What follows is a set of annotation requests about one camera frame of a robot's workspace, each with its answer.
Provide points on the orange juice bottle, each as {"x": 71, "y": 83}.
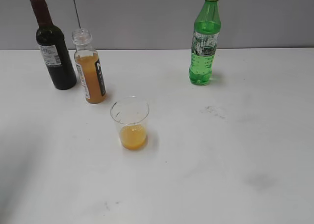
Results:
{"x": 88, "y": 66}

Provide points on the green soda bottle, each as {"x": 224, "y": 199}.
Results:
{"x": 204, "y": 43}

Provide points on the transparent plastic cup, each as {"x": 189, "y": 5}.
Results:
{"x": 130, "y": 115}

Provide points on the dark red wine bottle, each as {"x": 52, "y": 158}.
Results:
{"x": 52, "y": 46}

